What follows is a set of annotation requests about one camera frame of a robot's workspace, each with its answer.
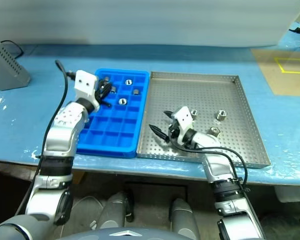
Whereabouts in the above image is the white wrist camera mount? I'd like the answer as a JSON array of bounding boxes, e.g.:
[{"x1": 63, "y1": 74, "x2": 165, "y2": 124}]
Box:
[
  {"x1": 73, "y1": 70, "x2": 99, "y2": 100},
  {"x1": 171, "y1": 105, "x2": 196, "y2": 146}
]

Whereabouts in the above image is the black cable of grey box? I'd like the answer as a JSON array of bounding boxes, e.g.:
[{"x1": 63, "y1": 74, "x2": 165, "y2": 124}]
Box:
[{"x1": 0, "y1": 40, "x2": 25, "y2": 59}]

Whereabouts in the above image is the perforated steel tray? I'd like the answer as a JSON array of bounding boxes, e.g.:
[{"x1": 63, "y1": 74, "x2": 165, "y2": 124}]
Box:
[{"x1": 135, "y1": 70, "x2": 271, "y2": 169}]

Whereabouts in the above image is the blue compartment tray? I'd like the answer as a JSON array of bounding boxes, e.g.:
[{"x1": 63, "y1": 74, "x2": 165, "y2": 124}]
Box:
[{"x1": 75, "y1": 68, "x2": 151, "y2": 160}]

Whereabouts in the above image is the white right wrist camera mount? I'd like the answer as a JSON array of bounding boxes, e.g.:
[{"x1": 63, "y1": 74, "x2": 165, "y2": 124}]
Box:
[{"x1": 171, "y1": 105, "x2": 196, "y2": 146}]

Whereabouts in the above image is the brown cardboard sheet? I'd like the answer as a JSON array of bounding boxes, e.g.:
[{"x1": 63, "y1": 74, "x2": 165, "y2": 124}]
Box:
[{"x1": 250, "y1": 48, "x2": 300, "y2": 97}]

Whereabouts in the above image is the grey robot leg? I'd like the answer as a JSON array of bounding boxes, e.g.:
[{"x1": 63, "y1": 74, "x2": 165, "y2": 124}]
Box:
[
  {"x1": 96, "y1": 191, "x2": 135, "y2": 230},
  {"x1": 169, "y1": 197, "x2": 201, "y2": 240}
]

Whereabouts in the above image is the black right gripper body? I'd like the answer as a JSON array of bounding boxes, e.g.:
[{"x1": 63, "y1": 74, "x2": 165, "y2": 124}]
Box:
[{"x1": 167, "y1": 118, "x2": 184, "y2": 145}]

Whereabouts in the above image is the white box under table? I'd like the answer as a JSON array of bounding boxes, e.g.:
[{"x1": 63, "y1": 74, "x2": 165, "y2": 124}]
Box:
[{"x1": 274, "y1": 185, "x2": 300, "y2": 204}]

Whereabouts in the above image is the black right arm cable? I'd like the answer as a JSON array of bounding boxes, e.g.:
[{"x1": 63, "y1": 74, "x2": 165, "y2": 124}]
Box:
[{"x1": 167, "y1": 126, "x2": 251, "y2": 194}]

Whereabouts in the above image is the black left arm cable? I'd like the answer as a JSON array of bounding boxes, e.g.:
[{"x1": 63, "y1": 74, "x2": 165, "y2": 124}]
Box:
[{"x1": 13, "y1": 59, "x2": 77, "y2": 218}]

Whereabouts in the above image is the grey robot right leg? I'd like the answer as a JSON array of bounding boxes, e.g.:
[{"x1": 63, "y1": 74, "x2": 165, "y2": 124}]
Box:
[{"x1": 169, "y1": 197, "x2": 201, "y2": 240}]

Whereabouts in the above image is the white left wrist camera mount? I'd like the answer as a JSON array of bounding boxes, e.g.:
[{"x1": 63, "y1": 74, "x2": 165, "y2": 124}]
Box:
[{"x1": 73, "y1": 70, "x2": 99, "y2": 100}]

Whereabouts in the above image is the grey perforated metal box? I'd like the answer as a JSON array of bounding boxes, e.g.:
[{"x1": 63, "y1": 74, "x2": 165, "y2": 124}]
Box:
[{"x1": 0, "y1": 42, "x2": 31, "y2": 91}]

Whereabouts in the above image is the grey robot left leg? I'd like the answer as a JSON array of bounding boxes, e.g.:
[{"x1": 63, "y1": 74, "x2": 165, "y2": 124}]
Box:
[{"x1": 96, "y1": 191, "x2": 135, "y2": 230}]

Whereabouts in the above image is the grey robot torso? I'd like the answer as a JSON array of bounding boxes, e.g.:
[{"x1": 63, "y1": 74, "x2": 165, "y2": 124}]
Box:
[{"x1": 52, "y1": 225, "x2": 175, "y2": 240}]

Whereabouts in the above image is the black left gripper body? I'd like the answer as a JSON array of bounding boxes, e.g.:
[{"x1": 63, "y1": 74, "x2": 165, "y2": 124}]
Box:
[{"x1": 94, "y1": 78, "x2": 113, "y2": 101}]

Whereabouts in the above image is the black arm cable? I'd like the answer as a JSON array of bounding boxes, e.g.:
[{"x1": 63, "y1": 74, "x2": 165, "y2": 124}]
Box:
[
  {"x1": 13, "y1": 59, "x2": 77, "y2": 218},
  {"x1": 167, "y1": 126, "x2": 251, "y2": 194}
]

